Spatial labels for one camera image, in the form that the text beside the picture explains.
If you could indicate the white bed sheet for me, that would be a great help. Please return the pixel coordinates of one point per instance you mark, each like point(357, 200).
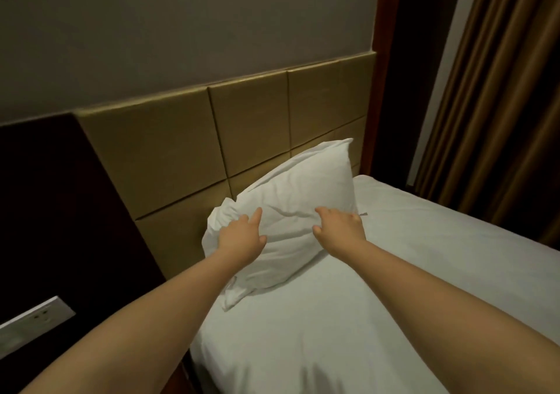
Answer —
point(437, 249)

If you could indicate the brown curtain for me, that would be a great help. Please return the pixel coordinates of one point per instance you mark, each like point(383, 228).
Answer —
point(507, 101)

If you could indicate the white pillow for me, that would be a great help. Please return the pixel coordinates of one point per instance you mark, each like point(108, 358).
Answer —
point(289, 206)

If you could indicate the dark wooden wall panel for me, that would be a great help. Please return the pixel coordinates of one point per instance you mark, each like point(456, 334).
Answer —
point(61, 214)

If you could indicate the person's right hand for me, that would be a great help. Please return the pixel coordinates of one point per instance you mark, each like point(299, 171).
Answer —
point(339, 232)

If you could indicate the beige padded headboard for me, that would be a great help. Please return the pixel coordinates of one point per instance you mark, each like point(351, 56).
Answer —
point(227, 136)

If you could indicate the white switch panel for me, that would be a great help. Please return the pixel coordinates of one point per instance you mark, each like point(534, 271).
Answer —
point(31, 324)

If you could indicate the dark wooden column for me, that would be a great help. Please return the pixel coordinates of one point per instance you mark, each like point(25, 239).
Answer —
point(407, 66)

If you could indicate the person's left hand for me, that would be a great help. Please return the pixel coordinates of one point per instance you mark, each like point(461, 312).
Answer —
point(241, 242)

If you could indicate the person's left forearm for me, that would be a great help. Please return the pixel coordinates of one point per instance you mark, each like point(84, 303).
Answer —
point(149, 337)

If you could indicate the person's right forearm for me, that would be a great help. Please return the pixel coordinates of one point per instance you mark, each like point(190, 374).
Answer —
point(455, 319)

